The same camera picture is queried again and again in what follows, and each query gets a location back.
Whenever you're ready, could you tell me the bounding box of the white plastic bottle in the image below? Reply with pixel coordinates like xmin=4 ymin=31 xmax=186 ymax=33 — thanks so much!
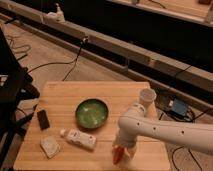
xmin=60 ymin=129 xmax=97 ymax=150

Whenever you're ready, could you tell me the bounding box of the white object on rail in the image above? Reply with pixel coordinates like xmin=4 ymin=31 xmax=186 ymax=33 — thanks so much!
xmin=46 ymin=4 xmax=65 ymax=22

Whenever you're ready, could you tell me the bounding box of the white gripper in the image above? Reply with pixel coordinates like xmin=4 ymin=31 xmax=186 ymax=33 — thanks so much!
xmin=112 ymin=131 xmax=137 ymax=158

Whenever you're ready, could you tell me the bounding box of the black rectangular block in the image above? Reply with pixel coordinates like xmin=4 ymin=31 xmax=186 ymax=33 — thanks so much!
xmin=37 ymin=110 xmax=50 ymax=130

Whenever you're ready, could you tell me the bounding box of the white paper cup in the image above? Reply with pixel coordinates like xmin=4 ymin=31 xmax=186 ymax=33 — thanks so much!
xmin=139 ymin=88 xmax=157 ymax=108

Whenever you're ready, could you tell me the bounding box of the black floor cable right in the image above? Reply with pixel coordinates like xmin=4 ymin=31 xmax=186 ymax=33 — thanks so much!
xmin=156 ymin=99 xmax=213 ymax=171

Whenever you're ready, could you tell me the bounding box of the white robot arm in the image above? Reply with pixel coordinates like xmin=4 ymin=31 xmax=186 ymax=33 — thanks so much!
xmin=114 ymin=103 xmax=213 ymax=155

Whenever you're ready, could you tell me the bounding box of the black floor cable left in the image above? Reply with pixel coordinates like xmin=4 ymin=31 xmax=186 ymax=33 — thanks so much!
xmin=27 ymin=37 xmax=89 ymax=82

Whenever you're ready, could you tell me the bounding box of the green bowl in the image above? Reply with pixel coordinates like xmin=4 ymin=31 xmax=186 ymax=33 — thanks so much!
xmin=75 ymin=99 xmax=109 ymax=129

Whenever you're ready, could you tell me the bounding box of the red chili pepper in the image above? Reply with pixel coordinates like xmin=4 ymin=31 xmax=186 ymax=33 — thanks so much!
xmin=113 ymin=146 xmax=124 ymax=164

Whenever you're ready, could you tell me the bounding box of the white sponge block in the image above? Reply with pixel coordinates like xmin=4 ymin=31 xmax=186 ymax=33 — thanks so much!
xmin=40 ymin=136 xmax=60 ymax=158

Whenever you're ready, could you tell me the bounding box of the black chair frame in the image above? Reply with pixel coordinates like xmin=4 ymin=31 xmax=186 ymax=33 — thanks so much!
xmin=0 ymin=29 xmax=40 ymax=168

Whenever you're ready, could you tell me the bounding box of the black floor cable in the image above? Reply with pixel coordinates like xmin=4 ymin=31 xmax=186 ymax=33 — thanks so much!
xmin=156 ymin=99 xmax=213 ymax=171
xmin=27 ymin=37 xmax=89 ymax=82

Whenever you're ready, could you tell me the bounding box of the blue power box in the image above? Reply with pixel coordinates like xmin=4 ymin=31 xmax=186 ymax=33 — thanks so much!
xmin=169 ymin=99 xmax=188 ymax=117

